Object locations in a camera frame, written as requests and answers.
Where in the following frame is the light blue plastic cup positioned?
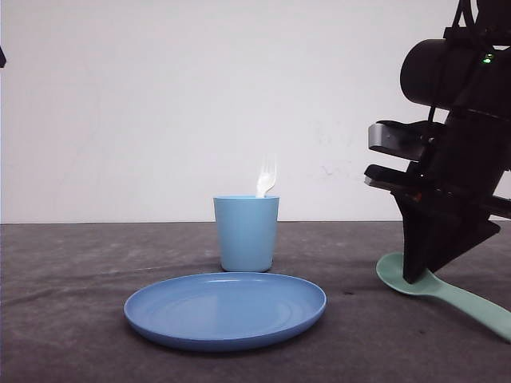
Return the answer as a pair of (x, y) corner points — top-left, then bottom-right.
(213, 195), (279, 272)

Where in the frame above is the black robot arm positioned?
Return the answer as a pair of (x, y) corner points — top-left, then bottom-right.
(0, 47), (6, 69)
(365, 1), (510, 283)

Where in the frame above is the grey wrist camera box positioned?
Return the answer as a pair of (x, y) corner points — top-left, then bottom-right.
(368, 120), (430, 161)

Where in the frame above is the white plastic fork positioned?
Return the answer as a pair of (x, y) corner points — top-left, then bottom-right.
(255, 153), (277, 198)

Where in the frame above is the blue plastic plate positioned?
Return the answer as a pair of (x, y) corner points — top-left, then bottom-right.
(124, 272), (327, 352)

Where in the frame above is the mint green plastic spoon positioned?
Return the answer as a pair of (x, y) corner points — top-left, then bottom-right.
(375, 253), (510, 342)

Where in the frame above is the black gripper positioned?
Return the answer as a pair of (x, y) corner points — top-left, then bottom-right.
(364, 113), (510, 284)

